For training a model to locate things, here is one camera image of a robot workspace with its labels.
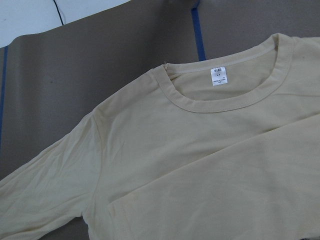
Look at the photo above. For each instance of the beige long-sleeve printed shirt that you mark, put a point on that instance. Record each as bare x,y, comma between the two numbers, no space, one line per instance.
221,149

